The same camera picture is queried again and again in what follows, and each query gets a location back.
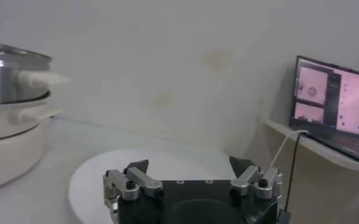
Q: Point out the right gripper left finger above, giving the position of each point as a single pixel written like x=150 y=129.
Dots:
x=142 y=180

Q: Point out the round white plate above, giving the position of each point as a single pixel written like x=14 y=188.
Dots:
x=87 y=182

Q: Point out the cream electric cooker pot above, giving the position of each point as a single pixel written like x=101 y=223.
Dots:
x=8 y=152

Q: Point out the perforated steel steamer basket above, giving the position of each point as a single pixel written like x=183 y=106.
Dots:
x=2 y=82

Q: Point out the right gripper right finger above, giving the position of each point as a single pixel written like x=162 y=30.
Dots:
x=247 y=178

